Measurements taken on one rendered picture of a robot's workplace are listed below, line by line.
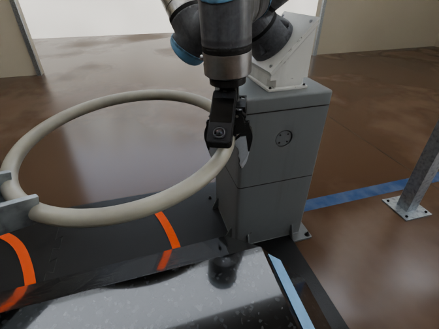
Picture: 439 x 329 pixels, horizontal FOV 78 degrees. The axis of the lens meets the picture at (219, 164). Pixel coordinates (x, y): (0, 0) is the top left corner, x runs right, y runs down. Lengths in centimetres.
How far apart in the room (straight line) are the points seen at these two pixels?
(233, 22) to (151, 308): 45
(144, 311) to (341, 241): 140
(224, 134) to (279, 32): 73
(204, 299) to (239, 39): 41
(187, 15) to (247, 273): 53
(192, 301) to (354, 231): 146
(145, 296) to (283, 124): 88
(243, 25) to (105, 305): 48
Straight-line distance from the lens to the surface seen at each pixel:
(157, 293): 47
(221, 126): 49
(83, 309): 49
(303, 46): 116
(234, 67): 50
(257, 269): 48
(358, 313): 150
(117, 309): 47
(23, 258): 181
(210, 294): 46
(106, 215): 45
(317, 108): 121
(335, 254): 165
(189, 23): 65
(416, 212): 213
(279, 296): 46
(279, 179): 132
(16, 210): 52
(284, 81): 115
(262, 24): 113
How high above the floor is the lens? 122
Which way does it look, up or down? 34 degrees down
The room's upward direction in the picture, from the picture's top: straight up
